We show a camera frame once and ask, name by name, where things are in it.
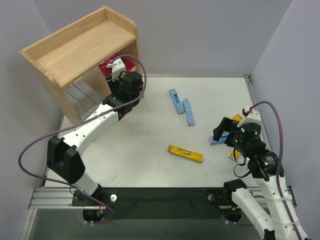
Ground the yellow toothpaste box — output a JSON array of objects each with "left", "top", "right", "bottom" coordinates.
[
  {"left": 232, "top": 114, "right": 243, "bottom": 123},
  {"left": 167, "top": 145, "right": 203, "bottom": 163},
  {"left": 228, "top": 150, "right": 241, "bottom": 161}
]

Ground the pink toothpaste box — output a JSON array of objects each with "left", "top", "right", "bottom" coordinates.
[
  {"left": 98, "top": 62, "right": 112, "bottom": 78},
  {"left": 123, "top": 60, "right": 137, "bottom": 72},
  {"left": 104, "top": 53, "right": 119, "bottom": 65}
]

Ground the silver toothpaste box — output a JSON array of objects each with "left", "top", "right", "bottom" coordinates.
[
  {"left": 75, "top": 81, "right": 104, "bottom": 105},
  {"left": 72, "top": 101, "right": 91, "bottom": 121},
  {"left": 65, "top": 88, "right": 98, "bottom": 112}
]

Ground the yellow toothpaste box front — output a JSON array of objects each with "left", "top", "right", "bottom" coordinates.
[{"left": 167, "top": 145, "right": 203, "bottom": 163}]

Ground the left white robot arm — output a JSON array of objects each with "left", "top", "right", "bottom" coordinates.
[{"left": 46, "top": 71, "right": 144, "bottom": 206}]

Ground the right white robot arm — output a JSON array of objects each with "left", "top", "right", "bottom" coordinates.
[{"left": 213, "top": 117, "right": 309, "bottom": 240}]

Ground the wooden two-tier shelf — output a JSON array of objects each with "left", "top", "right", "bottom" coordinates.
[{"left": 19, "top": 5, "right": 140, "bottom": 125}]

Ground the blue toothpaste box near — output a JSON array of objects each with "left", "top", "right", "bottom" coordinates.
[{"left": 208, "top": 133, "right": 229, "bottom": 146}]

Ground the blue toothpaste box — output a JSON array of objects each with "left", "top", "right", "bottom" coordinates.
[
  {"left": 208, "top": 133, "right": 229, "bottom": 146},
  {"left": 168, "top": 89, "right": 184, "bottom": 115},
  {"left": 182, "top": 98, "right": 195, "bottom": 127}
]

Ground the blue toothpaste box middle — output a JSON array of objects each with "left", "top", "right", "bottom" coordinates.
[{"left": 182, "top": 98, "right": 195, "bottom": 127}]

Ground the blue toothpaste box far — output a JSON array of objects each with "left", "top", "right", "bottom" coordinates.
[{"left": 168, "top": 89, "right": 184, "bottom": 115}]

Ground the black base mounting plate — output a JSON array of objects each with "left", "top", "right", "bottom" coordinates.
[{"left": 71, "top": 187, "right": 243, "bottom": 223}]

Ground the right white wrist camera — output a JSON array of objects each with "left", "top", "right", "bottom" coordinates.
[{"left": 237, "top": 106, "right": 261, "bottom": 128}]

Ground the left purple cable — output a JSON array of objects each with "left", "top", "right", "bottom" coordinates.
[{"left": 18, "top": 54, "right": 147, "bottom": 223}]

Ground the purple cable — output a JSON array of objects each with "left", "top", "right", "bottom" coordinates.
[
  {"left": 249, "top": 101, "right": 303, "bottom": 240},
  {"left": 18, "top": 54, "right": 147, "bottom": 223}
]

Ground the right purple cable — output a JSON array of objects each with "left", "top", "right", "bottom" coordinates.
[{"left": 249, "top": 101, "right": 303, "bottom": 240}]

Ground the aluminium frame rail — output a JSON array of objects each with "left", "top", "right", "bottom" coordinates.
[{"left": 28, "top": 186, "right": 298, "bottom": 210}]

